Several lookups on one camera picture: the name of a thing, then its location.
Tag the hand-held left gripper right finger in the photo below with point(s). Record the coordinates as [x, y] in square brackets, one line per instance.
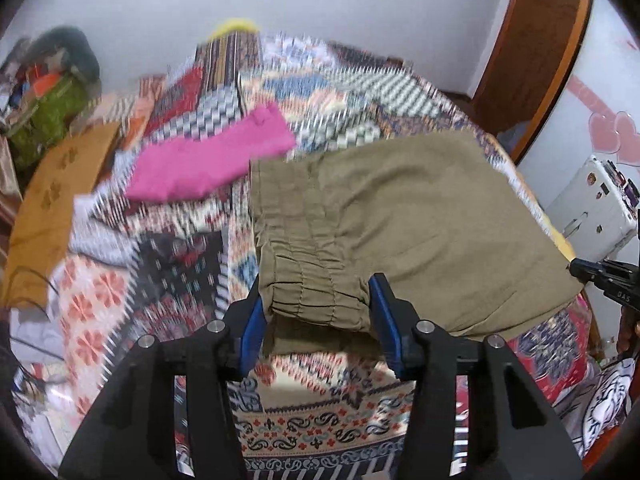
[387, 331]

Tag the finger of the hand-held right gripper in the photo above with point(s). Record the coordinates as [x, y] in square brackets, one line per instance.
[587, 268]

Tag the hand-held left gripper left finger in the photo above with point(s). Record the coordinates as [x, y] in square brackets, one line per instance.
[254, 331]

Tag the olive green pants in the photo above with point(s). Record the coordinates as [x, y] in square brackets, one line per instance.
[400, 200]

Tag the white suitcase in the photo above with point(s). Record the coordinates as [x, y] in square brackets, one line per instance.
[590, 205]

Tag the patchwork patterned bedspread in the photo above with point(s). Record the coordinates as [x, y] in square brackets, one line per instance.
[320, 410]

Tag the white printed shirt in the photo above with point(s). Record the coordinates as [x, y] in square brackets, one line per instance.
[610, 400]

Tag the pink heart sticker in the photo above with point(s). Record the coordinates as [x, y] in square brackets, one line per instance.
[617, 135]

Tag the pink garment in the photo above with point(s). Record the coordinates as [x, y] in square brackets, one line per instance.
[200, 165]

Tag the white wardrobe sliding door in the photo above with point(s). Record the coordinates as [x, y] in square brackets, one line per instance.
[600, 75]

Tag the wooden door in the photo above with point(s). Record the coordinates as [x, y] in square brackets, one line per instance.
[535, 40]

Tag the orange flower print mat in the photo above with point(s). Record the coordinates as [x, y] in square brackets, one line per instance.
[50, 200]

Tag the green fabric bag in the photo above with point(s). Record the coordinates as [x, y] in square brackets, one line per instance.
[47, 115]

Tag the grey long pillow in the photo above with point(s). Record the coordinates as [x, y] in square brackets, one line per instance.
[75, 47]

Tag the pile of clutter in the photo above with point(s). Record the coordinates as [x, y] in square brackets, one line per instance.
[25, 80]

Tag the yellow curved bed frame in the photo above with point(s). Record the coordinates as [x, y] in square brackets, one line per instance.
[232, 26]

